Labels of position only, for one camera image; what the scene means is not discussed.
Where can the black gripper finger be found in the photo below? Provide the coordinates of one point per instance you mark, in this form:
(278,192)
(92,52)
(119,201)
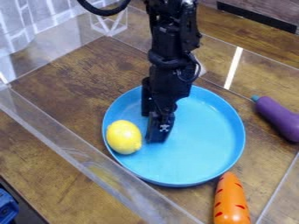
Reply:
(146,97)
(159,127)

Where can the yellow lemon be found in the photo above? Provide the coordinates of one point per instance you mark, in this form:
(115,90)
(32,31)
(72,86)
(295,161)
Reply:
(124,137)

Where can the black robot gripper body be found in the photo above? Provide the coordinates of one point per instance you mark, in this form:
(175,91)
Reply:
(171,77)

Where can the blue plastic object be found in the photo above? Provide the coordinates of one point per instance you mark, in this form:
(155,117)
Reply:
(8,207)

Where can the blue round tray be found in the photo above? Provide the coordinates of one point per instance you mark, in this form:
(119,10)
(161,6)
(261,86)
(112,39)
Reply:
(203,147)

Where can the clear acrylic enclosure wall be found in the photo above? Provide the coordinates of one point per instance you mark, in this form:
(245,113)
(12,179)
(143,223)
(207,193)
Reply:
(56,87)

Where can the orange toy carrot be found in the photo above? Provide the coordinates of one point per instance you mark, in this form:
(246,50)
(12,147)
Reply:
(230,206)

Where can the purple toy eggplant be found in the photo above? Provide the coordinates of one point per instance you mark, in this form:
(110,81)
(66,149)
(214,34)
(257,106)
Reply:
(281,117)

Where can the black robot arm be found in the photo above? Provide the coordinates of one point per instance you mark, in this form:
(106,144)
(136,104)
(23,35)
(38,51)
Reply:
(174,27)

